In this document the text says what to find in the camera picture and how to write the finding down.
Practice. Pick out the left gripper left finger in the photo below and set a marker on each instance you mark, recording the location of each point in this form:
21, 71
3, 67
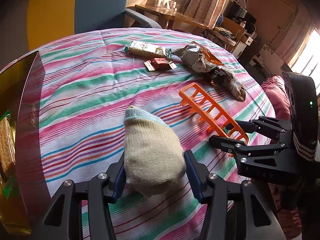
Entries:
104, 189

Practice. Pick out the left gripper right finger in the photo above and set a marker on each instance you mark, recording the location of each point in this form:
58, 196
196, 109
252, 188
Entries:
212, 190

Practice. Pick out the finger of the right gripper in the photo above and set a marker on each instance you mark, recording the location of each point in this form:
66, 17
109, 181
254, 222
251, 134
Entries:
266, 126
228, 145

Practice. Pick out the orange plastic rack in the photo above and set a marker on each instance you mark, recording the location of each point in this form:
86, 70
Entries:
211, 112

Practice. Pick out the cream knitted sock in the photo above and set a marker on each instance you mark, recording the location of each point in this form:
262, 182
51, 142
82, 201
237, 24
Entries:
153, 155

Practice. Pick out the brown white striped sock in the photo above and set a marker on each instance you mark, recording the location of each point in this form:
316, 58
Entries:
233, 85

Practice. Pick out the orange chip bag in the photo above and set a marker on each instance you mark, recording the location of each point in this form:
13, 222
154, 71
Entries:
198, 58

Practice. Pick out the cracker pack barcode side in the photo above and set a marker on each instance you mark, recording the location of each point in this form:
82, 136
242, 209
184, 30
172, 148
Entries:
9, 184

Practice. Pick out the small red snack packet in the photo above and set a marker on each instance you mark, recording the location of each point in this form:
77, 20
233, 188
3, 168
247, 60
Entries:
159, 64

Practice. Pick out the green yellow cracker pack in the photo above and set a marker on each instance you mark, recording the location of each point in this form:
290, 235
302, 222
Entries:
148, 50

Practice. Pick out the black toy brick block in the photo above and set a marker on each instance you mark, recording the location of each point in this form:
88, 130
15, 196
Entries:
216, 76

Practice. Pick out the window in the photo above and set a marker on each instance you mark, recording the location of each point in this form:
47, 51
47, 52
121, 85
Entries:
308, 63

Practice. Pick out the striped tablecloth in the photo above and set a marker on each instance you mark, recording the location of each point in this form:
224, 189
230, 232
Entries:
89, 83

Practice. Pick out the wooden side table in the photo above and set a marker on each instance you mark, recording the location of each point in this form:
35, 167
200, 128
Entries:
167, 18

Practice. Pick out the maroon gold gift box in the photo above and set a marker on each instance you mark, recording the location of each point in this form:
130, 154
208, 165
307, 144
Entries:
21, 87

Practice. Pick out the glass cups on tray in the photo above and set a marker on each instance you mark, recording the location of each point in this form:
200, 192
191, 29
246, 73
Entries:
163, 4

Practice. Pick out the grey yellow blue chair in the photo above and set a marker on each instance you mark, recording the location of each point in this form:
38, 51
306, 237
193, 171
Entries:
50, 20

